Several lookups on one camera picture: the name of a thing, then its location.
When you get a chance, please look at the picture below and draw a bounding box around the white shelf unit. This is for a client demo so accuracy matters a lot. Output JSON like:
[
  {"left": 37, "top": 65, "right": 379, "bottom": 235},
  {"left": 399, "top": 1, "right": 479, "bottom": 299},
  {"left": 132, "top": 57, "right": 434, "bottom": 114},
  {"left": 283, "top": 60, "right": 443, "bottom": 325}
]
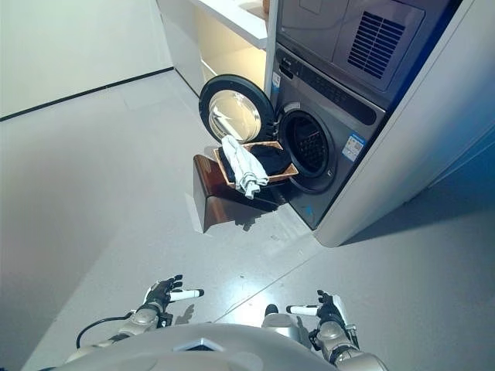
[{"left": 155, "top": 0, "right": 280, "bottom": 102}]

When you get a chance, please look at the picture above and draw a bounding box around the white grey cloth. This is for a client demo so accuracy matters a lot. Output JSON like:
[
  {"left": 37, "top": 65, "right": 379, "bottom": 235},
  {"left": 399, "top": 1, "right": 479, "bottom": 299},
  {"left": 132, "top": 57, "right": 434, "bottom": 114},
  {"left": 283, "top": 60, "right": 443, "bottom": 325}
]
[{"left": 220, "top": 134, "right": 270, "bottom": 201}]

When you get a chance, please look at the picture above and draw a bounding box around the silver robot leg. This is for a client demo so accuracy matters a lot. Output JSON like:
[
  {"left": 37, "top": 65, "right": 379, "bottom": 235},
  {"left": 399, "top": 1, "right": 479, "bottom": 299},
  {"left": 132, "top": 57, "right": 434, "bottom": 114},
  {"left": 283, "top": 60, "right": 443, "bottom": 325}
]
[{"left": 261, "top": 304, "right": 306, "bottom": 349}]

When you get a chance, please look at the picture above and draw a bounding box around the round washing machine door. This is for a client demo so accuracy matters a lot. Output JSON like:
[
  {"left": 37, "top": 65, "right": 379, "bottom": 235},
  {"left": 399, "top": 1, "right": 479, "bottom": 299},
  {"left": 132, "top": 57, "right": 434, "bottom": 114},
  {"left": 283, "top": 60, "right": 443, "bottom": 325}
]
[{"left": 199, "top": 74, "right": 275, "bottom": 143}]

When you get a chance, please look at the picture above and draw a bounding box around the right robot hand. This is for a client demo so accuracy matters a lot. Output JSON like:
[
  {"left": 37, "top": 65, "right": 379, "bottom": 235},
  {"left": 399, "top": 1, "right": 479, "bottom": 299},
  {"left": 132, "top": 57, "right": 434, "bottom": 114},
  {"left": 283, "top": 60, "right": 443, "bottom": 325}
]
[{"left": 286, "top": 290, "right": 352, "bottom": 328}]

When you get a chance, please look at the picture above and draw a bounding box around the white cabinet enclosure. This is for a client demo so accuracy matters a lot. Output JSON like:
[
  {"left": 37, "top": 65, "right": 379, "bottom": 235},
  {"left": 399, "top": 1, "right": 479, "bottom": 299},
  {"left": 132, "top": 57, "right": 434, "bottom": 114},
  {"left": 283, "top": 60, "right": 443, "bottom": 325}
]
[{"left": 265, "top": 0, "right": 495, "bottom": 249}]

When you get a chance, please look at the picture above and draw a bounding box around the grey front-load washing machine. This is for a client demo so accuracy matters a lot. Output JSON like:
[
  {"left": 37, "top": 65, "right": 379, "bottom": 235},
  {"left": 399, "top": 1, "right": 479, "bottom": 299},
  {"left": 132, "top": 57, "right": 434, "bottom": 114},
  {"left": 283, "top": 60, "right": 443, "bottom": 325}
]
[{"left": 269, "top": 43, "right": 387, "bottom": 230}]

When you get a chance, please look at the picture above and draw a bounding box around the brown wooden laundry basket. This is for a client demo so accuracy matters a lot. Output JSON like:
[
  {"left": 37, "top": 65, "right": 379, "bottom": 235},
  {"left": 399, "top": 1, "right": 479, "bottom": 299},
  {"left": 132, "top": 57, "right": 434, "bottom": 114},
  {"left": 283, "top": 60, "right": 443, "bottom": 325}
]
[{"left": 213, "top": 140, "right": 299, "bottom": 191}]

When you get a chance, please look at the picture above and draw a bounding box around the grey dryer with vent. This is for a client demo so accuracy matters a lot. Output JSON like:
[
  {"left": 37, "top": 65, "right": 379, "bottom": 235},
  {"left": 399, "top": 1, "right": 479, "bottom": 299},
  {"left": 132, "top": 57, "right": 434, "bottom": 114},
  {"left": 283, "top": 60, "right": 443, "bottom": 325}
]
[{"left": 275, "top": 0, "right": 453, "bottom": 112}]

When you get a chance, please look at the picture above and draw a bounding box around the silver robot torso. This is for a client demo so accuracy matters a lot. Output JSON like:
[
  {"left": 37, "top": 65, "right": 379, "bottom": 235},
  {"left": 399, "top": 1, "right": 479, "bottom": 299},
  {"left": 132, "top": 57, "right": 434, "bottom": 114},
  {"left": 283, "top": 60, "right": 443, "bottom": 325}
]
[{"left": 48, "top": 323, "right": 355, "bottom": 371}]

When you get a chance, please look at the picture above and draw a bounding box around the dark brown wooden stool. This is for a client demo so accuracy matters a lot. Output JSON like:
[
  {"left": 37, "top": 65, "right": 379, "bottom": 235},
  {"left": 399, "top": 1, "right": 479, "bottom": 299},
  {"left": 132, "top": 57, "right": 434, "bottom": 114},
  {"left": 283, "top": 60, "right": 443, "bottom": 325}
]
[{"left": 192, "top": 154, "right": 287, "bottom": 234}]

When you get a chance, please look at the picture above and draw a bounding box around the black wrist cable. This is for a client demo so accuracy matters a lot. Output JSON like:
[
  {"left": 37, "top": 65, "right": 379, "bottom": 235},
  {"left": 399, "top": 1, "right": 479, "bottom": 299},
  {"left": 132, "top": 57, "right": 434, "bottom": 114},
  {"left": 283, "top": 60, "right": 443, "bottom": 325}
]
[{"left": 76, "top": 316, "right": 131, "bottom": 348}]

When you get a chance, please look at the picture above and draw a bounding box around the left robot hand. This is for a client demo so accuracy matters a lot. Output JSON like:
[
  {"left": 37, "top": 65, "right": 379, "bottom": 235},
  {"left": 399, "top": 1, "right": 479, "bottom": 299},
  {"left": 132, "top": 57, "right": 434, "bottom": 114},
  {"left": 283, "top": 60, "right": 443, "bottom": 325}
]
[{"left": 144, "top": 274, "right": 205, "bottom": 312}]

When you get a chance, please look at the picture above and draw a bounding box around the dark black garment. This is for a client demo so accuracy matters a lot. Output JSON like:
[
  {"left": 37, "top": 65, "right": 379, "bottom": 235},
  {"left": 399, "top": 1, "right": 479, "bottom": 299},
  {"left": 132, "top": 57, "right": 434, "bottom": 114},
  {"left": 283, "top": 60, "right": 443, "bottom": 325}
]
[{"left": 219, "top": 145, "right": 293, "bottom": 184}]

